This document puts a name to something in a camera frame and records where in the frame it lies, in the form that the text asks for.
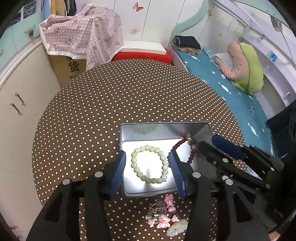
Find pale green bead bracelet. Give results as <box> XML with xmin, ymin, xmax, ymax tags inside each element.
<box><xmin>130</xmin><ymin>145</ymin><xmax>170</xmax><ymax>185</ymax></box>

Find dark red bead bracelet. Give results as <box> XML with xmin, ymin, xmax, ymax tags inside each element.
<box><xmin>172</xmin><ymin>134</ymin><xmax>197</xmax><ymax>165</ymax></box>

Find silver chain jewelry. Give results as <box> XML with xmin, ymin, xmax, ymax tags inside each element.
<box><xmin>149</xmin><ymin>199</ymin><xmax>168</xmax><ymax>215</ymax></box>

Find white jade pendant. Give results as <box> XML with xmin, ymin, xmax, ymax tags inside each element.
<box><xmin>166</xmin><ymin>218</ymin><xmax>188</xmax><ymax>237</ymax></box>

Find silver metal tin box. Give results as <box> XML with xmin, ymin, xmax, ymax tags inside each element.
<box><xmin>120</xmin><ymin>122</ymin><xmax>213</xmax><ymax>197</ymax></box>

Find blue bed sheet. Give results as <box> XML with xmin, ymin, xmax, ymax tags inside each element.
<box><xmin>174</xmin><ymin>50</ymin><xmax>275</xmax><ymax>155</ymax></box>

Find brown polka dot tablecloth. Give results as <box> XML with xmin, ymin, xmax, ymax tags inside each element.
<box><xmin>27</xmin><ymin>59</ymin><xmax>244</xmax><ymax>240</ymax></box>

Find green blanket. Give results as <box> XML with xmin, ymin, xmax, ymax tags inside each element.
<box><xmin>231</xmin><ymin>43</ymin><xmax>264</xmax><ymax>95</ymax></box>

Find pink body pillow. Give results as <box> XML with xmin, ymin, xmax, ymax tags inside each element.
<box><xmin>215</xmin><ymin>42</ymin><xmax>249</xmax><ymax>81</ymax></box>

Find white board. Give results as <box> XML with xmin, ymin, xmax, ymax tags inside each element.
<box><xmin>121</xmin><ymin>41</ymin><xmax>167</xmax><ymax>55</ymax></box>

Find folded dark clothes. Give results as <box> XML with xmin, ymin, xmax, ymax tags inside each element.
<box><xmin>172</xmin><ymin>36</ymin><xmax>201</xmax><ymax>55</ymax></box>

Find brown cardboard box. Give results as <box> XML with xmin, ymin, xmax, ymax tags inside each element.
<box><xmin>50</xmin><ymin>55</ymin><xmax>86</xmax><ymax>87</ymax></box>

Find beige cabinet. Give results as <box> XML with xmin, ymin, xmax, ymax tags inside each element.
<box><xmin>1</xmin><ymin>44</ymin><xmax>61</xmax><ymax>232</ymax></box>

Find white wardrobe doors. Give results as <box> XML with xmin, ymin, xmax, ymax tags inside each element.
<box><xmin>89</xmin><ymin>0</ymin><xmax>203</xmax><ymax>48</ymax></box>

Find pink checkered cloth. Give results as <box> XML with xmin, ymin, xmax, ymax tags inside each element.
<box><xmin>39</xmin><ymin>3</ymin><xmax>123</xmax><ymax>70</ymax></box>

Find teal drawer unit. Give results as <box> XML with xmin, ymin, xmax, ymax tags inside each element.
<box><xmin>0</xmin><ymin>11</ymin><xmax>43</xmax><ymax>69</ymax></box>

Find hanging clothes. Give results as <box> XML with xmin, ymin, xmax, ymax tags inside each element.
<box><xmin>49</xmin><ymin>0</ymin><xmax>77</xmax><ymax>16</ymax></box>

